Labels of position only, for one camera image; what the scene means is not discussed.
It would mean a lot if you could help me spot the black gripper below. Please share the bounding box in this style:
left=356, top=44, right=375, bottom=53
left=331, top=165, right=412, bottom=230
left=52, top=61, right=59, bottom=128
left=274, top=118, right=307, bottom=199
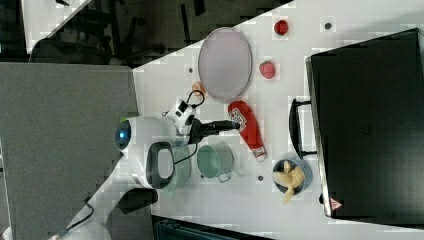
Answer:
left=188, top=119, right=240, bottom=144

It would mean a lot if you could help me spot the red ketchup bottle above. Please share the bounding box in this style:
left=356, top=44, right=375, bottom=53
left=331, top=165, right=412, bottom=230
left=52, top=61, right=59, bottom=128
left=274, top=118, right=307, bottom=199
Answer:
left=228, top=100, right=267, bottom=163

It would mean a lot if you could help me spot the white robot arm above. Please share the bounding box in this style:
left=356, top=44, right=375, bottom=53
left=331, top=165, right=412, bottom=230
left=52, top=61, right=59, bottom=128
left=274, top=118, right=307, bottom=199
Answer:
left=48, top=115, right=240, bottom=240

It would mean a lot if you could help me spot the green oval strainer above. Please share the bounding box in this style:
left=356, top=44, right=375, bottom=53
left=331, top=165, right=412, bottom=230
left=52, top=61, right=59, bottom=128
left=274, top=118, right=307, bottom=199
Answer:
left=165, top=146, right=192, bottom=192

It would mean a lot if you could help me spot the green mug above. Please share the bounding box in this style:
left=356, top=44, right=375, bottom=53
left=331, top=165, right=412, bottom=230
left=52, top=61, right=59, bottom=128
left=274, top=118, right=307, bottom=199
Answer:
left=197, top=143, right=234, bottom=183

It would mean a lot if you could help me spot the lilac oval plate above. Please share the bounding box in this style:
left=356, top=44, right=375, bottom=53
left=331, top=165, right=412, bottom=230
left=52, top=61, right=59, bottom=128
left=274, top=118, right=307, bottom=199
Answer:
left=198, top=27, right=252, bottom=103

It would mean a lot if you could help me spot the blue bowl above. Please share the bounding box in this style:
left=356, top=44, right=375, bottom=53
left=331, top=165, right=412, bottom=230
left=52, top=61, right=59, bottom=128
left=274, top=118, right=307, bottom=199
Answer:
left=273, top=159, right=313, bottom=195

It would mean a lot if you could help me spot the pink strawberry toy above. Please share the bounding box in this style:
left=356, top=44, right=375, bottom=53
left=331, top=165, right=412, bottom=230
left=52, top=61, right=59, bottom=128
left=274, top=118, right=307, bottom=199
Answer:
left=259, top=61, right=276, bottom=79

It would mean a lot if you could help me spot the yellow banana toy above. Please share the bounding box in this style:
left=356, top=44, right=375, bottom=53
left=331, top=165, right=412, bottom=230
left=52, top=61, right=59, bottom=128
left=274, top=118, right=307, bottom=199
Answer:
left=272, top=160, right=305, bottom=204

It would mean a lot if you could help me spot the red strawberry toy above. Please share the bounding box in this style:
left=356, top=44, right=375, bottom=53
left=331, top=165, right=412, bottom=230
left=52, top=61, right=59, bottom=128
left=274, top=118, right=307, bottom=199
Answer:
left=274, top=20, right=289, bottom=36

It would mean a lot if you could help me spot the black toaster oven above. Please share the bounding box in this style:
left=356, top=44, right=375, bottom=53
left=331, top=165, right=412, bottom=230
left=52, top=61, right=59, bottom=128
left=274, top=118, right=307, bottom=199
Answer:
left=305, top=28, right=424, bottom=229

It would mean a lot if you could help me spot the black cable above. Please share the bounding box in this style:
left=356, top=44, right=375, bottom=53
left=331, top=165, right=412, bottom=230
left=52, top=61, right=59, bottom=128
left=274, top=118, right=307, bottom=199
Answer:
left=63, top=89, right=206, bottom=233

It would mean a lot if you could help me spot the blue metal frame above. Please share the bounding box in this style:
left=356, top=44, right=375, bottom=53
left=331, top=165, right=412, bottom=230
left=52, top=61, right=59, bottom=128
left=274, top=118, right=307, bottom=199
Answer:
left=152, top=215, right=271, bottom=240

